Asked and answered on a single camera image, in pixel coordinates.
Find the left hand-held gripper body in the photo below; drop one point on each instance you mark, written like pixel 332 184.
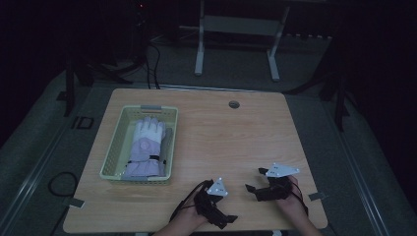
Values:
pixel 209 201

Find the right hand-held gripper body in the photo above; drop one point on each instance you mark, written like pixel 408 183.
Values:
pixel 273 190

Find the lilac and white ski glove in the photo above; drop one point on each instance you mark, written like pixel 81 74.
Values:
pixel 144 147

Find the pale green plastic basket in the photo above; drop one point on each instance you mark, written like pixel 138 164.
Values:
pixel 119 144

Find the person's right hand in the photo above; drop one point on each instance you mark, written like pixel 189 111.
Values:
pixel 293 203

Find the person's left hand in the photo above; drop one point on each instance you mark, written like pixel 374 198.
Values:
pixel 188 217

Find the grey tape piece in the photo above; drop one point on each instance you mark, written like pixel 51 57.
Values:
pixel 76 203
pixel 316 196

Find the metal floor rail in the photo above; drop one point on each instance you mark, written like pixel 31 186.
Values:
pixel 29 183
pixel 209 88
pixel 364 170

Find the white metal desk frame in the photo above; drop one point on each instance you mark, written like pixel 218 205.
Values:
pixel 239 26

